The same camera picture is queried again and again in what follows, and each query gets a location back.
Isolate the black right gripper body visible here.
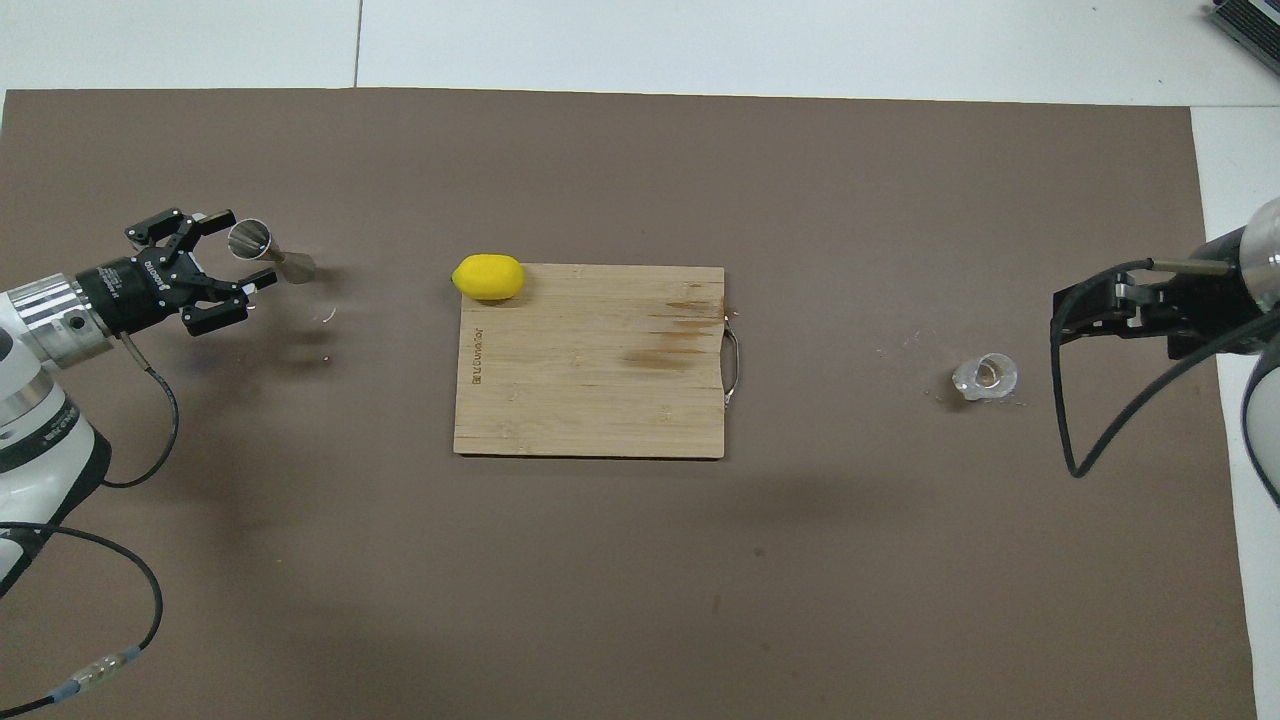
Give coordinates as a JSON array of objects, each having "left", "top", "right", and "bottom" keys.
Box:
[{"left": 1138, "top": 262, "right": 1273, "bottom": 355}]

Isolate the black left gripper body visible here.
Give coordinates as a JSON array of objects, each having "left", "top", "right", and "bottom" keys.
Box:
[{"left": 76, "top": 245, "right": 208, "bottom": 337}]

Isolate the stainless steel jigger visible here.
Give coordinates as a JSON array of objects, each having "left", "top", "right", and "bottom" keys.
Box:
[{"left": 227, "top": 218, "right": 317, "bottom": 286}]

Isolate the small clear plastic cup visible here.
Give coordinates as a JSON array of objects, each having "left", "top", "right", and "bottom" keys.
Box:
[{"left": 951, "top": 352, "right": 1019, "bottom": 403}]

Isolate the yellow lemon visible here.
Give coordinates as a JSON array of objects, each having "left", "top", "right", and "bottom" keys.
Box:
[{"left": 452, "top": 253, "right": 526, "bottom": 302}]

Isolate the grey ribbed device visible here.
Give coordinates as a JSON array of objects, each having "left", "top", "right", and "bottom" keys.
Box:
[{"left": 1205, "top": 0, "right": 1280, "bottom": 47}]

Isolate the wooden cutting board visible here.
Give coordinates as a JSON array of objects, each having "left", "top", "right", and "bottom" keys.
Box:
[{"left": 453, "top": 264, "right": 743, "bottom": 461}]

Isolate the brown table mat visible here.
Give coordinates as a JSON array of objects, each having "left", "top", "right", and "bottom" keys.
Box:
[{"left": 0, "top": 88, "right": 1259, "bottom": 720}]

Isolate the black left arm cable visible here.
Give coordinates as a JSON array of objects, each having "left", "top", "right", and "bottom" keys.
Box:
[{"left": 0, "top": 333, "right": 181, "bottom": 717}]

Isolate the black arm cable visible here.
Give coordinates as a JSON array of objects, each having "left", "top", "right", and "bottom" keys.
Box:
[
  {"left": 0, "top": 333, "right": 181, "bottom": 717},
  {"left": 1049, "top": 258, "right": 1280, "bottom": 479}
]

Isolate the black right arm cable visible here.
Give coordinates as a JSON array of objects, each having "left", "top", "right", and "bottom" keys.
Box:
[{"left": 1049, "top": 258, "right": 1280, "bottom": 479}]

